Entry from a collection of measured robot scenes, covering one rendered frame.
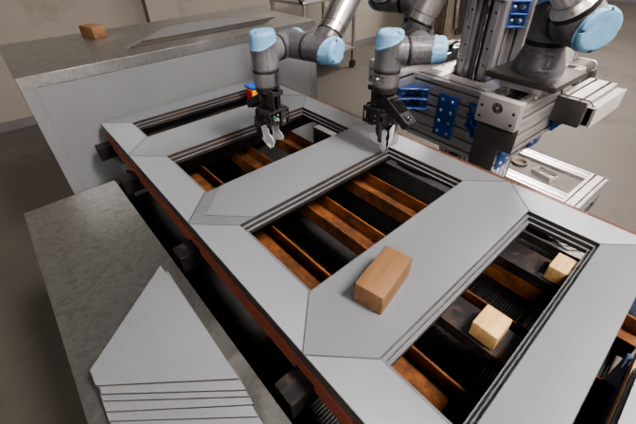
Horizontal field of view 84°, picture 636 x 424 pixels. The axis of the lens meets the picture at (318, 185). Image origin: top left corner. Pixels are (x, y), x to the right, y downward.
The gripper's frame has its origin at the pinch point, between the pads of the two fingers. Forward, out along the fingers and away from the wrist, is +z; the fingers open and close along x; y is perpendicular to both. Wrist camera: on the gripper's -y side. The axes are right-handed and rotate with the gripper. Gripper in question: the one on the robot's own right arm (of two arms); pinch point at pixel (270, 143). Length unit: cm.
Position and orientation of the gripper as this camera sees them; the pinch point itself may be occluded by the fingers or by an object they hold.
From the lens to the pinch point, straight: 119.1
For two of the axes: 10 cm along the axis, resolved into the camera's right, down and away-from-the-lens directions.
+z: 0.2, 8.1, 5.8
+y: 6.6, 4.3, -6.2
